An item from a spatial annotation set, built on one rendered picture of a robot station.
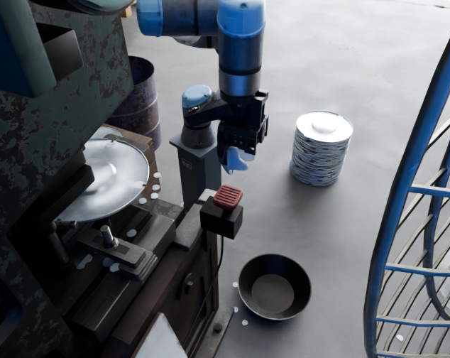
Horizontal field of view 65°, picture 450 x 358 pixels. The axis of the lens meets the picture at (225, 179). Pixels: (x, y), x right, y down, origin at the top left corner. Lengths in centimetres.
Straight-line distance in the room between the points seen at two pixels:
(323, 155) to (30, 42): 165
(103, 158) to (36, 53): 63
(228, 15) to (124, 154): 50
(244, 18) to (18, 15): 33
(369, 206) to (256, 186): 60
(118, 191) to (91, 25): 42
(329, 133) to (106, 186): 129
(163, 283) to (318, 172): 127
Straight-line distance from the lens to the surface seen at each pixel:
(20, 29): 34
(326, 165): 192
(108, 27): 58
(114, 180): 89
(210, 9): 68
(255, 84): 63
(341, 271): 169
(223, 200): 83
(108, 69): 59
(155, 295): 86
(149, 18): 69
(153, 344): 89
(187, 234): 92
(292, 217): 183
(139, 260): 76
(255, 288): 157
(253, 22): 58
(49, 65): 36
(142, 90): 197
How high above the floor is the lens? 136
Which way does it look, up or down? 43 degrees down
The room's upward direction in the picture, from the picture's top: straight up
